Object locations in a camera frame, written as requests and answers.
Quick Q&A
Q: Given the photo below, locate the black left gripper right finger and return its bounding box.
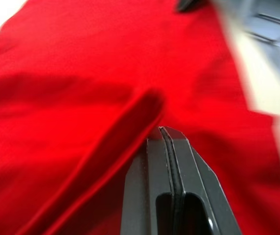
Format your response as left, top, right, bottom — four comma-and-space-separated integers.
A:
160, 126, 243, 235

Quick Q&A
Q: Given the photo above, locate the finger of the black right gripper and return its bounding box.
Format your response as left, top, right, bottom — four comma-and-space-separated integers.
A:
174, 0, 200, 13

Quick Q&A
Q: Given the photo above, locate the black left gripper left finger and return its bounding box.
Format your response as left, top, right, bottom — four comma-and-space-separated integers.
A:
119, 126, 183, 235

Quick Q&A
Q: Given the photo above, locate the red t-shirt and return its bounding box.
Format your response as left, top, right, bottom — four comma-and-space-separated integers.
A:
0, 0, 280, 235

